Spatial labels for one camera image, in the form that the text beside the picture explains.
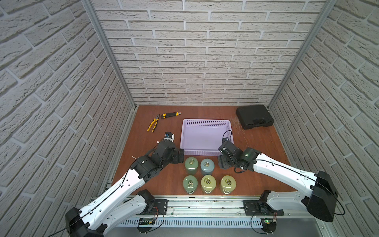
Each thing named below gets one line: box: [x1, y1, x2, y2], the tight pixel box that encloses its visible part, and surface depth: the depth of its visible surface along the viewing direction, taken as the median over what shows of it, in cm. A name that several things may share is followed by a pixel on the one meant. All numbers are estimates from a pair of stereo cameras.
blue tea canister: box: [200, 158, 215, 176], surface depth 81 cm
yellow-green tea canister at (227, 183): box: [219, 174, 237, 195], surface depth 76 cm
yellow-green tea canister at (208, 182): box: [200, 174, 217, 195], surface depth 76 cm
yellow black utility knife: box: [160, 112, 182, 119], surface depth 116 cm
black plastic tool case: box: [235, 104, 275, 130], surface depth 108 cm
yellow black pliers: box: [146, 114, 160, 133], surface depth 109 cm
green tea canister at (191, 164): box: [184, 156, 199, 175], surface depth 82 cm
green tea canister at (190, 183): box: [182, 174, 198, 195], surface depth 76 cm
